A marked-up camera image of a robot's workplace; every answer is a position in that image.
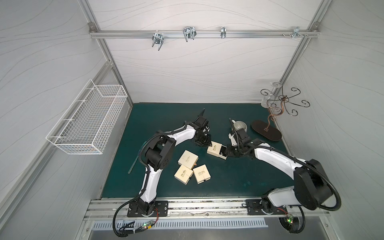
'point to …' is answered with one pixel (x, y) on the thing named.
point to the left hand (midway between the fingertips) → (211, 145)
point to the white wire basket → (87, 124)
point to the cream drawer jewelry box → (218, 150)
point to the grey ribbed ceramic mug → (238, 125)
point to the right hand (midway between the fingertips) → (226, 150)
